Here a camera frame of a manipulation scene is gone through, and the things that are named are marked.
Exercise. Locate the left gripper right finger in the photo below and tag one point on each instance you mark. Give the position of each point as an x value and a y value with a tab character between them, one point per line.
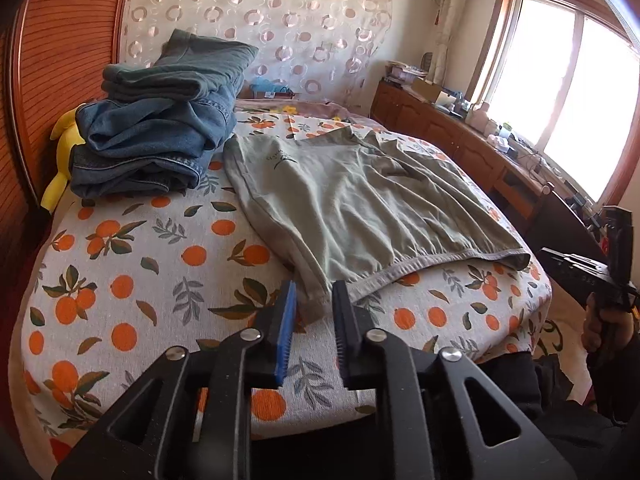
438	416

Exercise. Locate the yellow plush toy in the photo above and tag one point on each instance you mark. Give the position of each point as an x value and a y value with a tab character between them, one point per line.
66	133

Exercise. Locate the person's right hand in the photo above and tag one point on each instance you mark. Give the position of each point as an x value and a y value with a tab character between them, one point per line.
606	330

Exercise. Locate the window with wooden frame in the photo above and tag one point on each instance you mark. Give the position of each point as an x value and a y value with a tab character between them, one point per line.
565	75

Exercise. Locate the orange print bed sheet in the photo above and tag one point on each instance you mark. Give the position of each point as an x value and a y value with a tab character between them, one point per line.
122	279

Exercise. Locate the cardboard box on cabinet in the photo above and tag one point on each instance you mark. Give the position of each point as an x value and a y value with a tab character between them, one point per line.
426	89

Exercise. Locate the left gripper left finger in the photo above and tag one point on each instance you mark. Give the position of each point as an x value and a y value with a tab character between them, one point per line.
188	415

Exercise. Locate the blue item on box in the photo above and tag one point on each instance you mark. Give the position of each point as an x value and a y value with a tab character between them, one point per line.
262	88

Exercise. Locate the grey-green pants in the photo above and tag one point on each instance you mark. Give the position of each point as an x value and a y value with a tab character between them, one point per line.
364	210

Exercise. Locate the stack of blue jeans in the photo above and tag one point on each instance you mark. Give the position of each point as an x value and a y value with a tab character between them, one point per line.
158	128

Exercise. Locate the floral pink blanket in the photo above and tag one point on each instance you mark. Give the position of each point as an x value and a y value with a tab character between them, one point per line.
317	109

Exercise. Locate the stack of books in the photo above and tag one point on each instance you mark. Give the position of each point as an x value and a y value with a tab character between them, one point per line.
402	73

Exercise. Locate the long wooden cabinet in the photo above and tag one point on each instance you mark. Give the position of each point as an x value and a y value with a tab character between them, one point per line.
536	211

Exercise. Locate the white plastic jug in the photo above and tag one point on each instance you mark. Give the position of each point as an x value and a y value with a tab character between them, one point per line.
479	119

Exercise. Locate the sheer circle pattern curtain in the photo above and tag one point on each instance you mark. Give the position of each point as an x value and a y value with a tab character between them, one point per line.
320	49

